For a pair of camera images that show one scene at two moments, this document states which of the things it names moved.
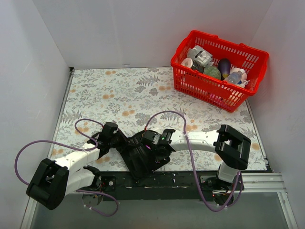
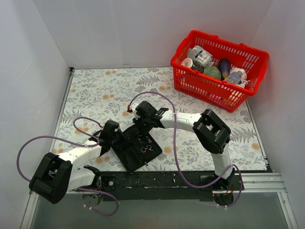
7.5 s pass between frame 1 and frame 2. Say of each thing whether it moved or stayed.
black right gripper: moved
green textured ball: stayed
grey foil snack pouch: stayed
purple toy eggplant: stayed
